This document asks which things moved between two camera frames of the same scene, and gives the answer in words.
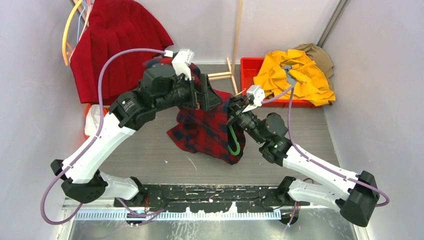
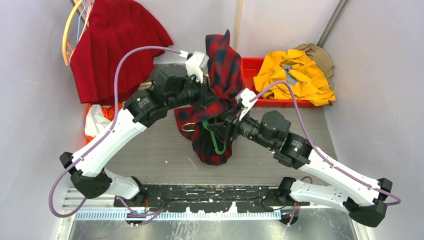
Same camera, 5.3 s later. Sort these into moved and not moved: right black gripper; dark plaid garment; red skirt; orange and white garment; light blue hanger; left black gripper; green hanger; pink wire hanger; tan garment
Moved: dark plaid garment; right black gripper; green hanger
Not moved: light blue hanger; red skirt; pink wire hanger; tan garment; orange and white garment; left black gripper
